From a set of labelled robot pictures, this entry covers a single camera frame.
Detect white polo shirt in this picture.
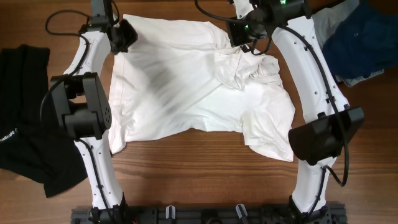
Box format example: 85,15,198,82
109,15,295,162

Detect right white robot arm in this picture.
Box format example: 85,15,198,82
227,1,364,223

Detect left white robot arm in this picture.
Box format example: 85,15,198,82
42,0,137,223

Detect light grey garment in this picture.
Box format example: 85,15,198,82
312,0,384,87

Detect navy blue shirt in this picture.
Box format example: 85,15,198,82
322,1,397,79

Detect black t-shirt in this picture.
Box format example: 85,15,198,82
1,45,87,198

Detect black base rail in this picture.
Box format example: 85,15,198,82
70,203,348,224

